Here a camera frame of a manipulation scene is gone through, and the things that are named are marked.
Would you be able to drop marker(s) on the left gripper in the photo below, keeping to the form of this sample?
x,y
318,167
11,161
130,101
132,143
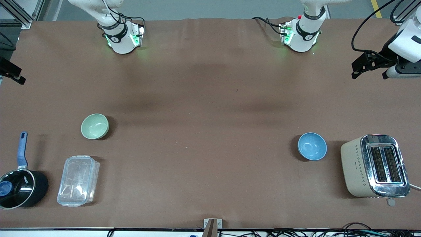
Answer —
x,y
386,51

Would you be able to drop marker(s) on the green bowl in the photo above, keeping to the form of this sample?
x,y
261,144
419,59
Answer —
x,y
94,126

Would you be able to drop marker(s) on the blue bowl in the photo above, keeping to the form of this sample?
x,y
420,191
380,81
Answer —
x,y
312,146

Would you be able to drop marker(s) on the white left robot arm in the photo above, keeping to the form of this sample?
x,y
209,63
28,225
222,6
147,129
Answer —
x,y
301,39

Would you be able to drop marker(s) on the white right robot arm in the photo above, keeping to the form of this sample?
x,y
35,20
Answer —
x,y
121,42

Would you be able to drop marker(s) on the cream and chrome toaster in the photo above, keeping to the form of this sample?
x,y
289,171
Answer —
x,y
357,168

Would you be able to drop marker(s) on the glass lid with blue knob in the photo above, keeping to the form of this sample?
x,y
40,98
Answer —
x,y
18,189

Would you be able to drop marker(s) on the clear plastic food container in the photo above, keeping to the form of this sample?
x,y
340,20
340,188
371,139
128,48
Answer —
x,y
78,181

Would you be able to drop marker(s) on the brown table mat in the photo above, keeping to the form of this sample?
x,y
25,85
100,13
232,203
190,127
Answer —
x,y
210,131

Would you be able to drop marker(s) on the aluminium frame strut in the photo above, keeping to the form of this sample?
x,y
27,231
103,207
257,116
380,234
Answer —
x,y
399,20
24,21

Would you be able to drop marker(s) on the small metal bracket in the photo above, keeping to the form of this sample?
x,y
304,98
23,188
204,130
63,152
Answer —
x,y
206,222

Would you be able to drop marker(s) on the brown post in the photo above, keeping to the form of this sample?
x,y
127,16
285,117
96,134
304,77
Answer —
x,y
210,228

